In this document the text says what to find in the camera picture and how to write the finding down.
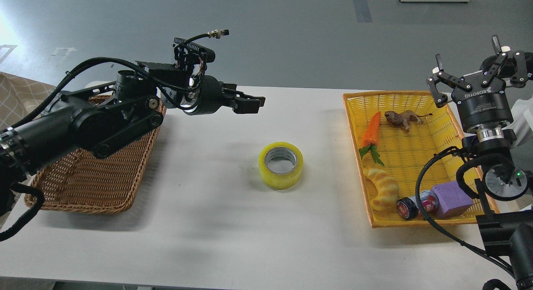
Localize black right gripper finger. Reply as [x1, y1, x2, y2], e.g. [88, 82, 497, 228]
[426, 54, 473, 108]
[482, 35, 529, 88]

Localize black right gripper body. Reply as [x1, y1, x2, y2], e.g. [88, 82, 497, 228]
[453, 72, 514, 133]

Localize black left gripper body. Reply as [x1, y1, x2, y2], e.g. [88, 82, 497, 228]
[183, 75, 224, 115]

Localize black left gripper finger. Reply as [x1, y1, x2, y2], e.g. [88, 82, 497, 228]
[225, 100, 264, 114]
[223, 84, 265, 106]

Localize yellow tape roll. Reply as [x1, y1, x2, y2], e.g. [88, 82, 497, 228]
[258, 141, 304, 190]

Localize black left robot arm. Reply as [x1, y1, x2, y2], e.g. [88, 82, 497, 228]
[1, 30, 265, 241]

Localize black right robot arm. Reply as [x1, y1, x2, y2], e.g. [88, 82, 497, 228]
[415, 35, 533, 290]

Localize brown toy lion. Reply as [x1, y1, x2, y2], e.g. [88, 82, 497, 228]
[384, 110, 433, 133]

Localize yellow plastic basket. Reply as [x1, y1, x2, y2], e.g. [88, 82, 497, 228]
[342, 91, 500, 228]

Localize orange toy carrot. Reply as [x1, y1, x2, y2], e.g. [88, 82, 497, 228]
[358, 111, 384, 166]

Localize purple foam block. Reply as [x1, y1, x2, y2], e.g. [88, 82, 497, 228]
[431, 181, 474, 219]

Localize toy croissant bread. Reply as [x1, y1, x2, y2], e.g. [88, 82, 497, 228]
[363, 167, 399, 211]

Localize brown wicker basket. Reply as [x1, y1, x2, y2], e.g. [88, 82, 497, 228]
[17, 94, 165, 214]

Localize beige checkered cloth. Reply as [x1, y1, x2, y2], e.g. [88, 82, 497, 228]
[0, 72, 55, 129]

